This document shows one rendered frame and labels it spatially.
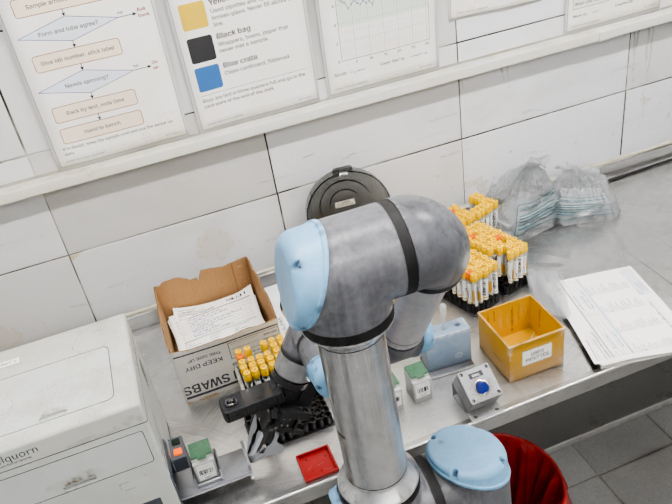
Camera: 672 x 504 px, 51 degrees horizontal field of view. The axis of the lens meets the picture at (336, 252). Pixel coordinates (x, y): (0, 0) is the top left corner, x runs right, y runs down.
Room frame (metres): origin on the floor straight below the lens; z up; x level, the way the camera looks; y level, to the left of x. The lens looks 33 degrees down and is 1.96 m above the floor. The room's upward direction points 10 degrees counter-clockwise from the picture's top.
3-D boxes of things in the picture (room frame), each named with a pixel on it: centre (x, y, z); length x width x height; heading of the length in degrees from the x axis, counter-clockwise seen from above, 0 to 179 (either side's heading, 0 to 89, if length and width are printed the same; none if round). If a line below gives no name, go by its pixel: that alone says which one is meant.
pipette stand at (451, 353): (1.16, -0.20, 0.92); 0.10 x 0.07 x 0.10; 100
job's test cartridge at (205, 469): (0.93, 0.31, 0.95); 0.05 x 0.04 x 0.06; 15
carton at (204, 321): (1.33, 0.30, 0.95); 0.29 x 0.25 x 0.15; 15
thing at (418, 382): (1.08, -0.12, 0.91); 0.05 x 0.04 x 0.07; 15
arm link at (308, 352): (0.90, 0.03, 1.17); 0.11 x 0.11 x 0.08; 14
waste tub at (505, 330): (1.14, -0.36, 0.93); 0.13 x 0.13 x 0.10; 14
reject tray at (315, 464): (0.94, 0.10, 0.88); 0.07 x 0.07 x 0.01; 15
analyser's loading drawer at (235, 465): (0.92, 0.33, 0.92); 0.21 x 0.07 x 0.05; 105
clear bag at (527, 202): (1.67, -0.52, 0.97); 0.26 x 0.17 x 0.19; 119
